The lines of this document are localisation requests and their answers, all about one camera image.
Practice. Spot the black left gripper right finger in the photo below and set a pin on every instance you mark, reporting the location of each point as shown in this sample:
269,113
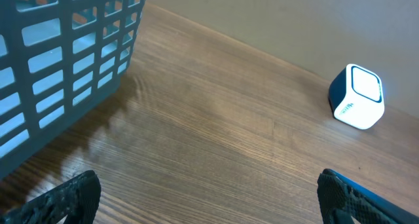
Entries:
342,200

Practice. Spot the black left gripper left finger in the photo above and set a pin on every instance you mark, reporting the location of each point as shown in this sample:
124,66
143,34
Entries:
75,201

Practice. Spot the grey plastic shopping basket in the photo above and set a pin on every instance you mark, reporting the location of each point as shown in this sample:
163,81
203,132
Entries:
59,59

